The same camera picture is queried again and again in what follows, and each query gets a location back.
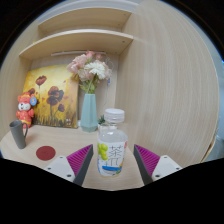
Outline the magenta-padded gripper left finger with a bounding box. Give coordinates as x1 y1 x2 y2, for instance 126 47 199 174
43 143 95 187

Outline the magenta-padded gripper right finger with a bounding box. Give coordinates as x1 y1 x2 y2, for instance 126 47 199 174
133 143 184 186

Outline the clear plastic drink bottle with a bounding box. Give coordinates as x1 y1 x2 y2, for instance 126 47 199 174
96 108 129 178

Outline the flat round red coaster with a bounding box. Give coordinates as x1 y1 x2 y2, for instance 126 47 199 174
35 145 57 162

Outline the pale teal faceted vase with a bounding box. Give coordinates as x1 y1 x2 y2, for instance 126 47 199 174
80 93 99 133

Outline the grey ribbed mug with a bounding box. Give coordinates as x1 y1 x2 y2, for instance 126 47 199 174
9 119 29 150

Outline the yellow poppy flower painting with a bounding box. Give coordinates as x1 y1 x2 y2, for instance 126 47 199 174
22 64 80 129

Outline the red plush mouse toy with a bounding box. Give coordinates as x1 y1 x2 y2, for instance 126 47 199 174
16 92 38 129

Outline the pink and white flower bouquet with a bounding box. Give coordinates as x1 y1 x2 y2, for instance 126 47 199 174
66 50 113 95

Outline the light wood shelf unit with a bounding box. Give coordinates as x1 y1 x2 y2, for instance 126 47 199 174
18 6 134 61

